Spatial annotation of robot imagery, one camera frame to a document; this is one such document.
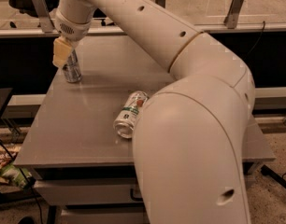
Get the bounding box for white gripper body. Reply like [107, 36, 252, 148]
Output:
[54, 10, 91, 41]

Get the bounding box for white starbucks can lying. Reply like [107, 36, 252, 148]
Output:
[113, 91, 149, 139]

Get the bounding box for left metal railing bracket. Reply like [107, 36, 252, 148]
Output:
[32, 0, 54, 33]

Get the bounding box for silver redbull can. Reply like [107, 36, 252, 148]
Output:
[62, 50, 81, 83]

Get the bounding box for green snack bag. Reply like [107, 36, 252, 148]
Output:
[0, 162, 32, 189]

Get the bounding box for black stand leg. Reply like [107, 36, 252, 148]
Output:
[261, 165, 286, 189]

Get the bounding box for right metal railing bracket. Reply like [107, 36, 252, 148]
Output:
[223, 0, 244, 29]

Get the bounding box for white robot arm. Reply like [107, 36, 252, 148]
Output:
[53, 0, 255, 224]

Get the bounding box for grey drawer cabinet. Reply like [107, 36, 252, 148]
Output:
[16, 35, 271, 224]

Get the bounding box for black cable on floor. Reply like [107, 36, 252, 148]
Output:
[0, 133, 44, 224]

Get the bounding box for black office chair left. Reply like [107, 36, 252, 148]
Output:
[7, 0, 62, 29]

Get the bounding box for black drawer handle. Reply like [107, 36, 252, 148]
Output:
[130, 189, 143, 202]

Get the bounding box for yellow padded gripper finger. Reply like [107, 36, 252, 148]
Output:
[52, 36, 73, 67]

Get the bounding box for black office chair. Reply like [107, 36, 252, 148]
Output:
[93, 8, 115, 26]
[7, 0, 62, 29]

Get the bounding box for black office chair right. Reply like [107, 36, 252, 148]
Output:
[93, 8, 115, 26]

